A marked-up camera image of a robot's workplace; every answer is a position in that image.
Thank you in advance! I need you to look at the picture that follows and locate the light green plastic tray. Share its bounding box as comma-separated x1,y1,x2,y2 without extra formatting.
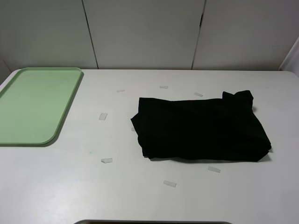
0,68,83,146

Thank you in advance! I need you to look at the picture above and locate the black short sleeve t-shirt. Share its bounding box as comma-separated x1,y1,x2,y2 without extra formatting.
131,90,271,162

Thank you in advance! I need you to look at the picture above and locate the clear tape piece lower right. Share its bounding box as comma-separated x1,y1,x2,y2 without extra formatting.
208,166,221,173

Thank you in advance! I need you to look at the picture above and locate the clear tape piece bottom centre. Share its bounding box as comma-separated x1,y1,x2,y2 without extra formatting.
163,180,177,188

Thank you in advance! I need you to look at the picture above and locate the clear tape piece lower left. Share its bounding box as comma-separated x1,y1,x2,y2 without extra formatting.
101,158,113,163

